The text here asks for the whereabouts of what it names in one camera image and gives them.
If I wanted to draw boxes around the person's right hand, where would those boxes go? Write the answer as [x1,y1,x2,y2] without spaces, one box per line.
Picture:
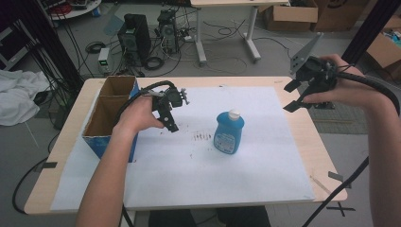
[302,53,385,111]

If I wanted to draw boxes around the blue bottle with white cap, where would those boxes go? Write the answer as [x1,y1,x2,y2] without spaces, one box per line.
[213,109,246,155]

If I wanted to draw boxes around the open cardboard box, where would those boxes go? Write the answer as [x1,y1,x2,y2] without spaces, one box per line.
[262,0,320,33]

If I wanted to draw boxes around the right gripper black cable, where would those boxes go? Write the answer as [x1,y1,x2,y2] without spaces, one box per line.
[302,71,401,227]

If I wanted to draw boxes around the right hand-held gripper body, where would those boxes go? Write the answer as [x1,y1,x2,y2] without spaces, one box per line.
[289,31,339,96]

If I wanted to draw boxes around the open-sided computer tower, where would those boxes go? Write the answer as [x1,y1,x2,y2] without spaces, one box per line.
[156,9,180,55]

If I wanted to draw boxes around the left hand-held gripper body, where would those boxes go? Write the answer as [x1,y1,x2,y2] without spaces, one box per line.
[150,86,190,112]

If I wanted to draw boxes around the white power supply unit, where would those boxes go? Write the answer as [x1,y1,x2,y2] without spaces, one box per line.
[97,47,112,76]

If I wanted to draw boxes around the cardboard box with blue sides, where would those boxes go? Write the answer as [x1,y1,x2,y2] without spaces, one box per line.
[81,75,140,164]

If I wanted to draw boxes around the large closed cardboard box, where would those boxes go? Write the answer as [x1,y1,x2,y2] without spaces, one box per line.
[313,0,371,33]

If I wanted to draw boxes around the white-legged wooden table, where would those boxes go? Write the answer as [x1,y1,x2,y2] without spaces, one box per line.
[189,0,290,67]

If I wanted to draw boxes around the person's left hand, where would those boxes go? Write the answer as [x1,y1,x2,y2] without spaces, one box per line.
[113,95,166,140]

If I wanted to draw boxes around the cardboard box with blue contents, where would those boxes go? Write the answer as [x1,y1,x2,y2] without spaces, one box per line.
[366,14,401,69]

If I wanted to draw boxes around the coiled black cable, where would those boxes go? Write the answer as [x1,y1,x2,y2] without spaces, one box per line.
[85,41,107,55]
[144,56,166,72]

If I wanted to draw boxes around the white paper mat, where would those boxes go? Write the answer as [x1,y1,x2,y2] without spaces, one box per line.
[49,86,317,212]

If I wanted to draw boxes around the black tape cross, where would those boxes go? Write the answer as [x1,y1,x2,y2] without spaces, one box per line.
[325,201,357,218]

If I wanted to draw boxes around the round white table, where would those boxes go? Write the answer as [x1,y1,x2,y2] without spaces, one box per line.
[46,0,102,22]

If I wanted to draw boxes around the white cloth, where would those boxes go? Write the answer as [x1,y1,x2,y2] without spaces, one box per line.
[0,68,52,128]

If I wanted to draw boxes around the black computer tower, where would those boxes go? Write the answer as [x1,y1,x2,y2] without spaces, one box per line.
[117,13,152,65]

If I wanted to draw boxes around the black floor cable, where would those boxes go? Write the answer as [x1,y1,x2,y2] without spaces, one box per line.
[11,156,49,216]

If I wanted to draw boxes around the black metal frame post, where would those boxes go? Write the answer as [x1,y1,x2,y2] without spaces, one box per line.
[340,0,401,65]
[29,0,85,93]

